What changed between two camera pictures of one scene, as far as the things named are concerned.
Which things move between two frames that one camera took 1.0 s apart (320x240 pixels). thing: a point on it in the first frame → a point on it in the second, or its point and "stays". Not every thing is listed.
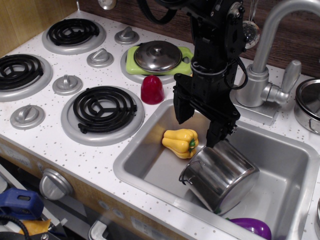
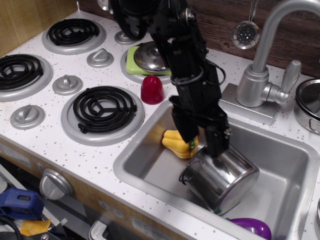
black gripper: (209, 90) → (199, 95)
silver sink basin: (281, 195) stays
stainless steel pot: (220, 177) stays
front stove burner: (100, 116) stays
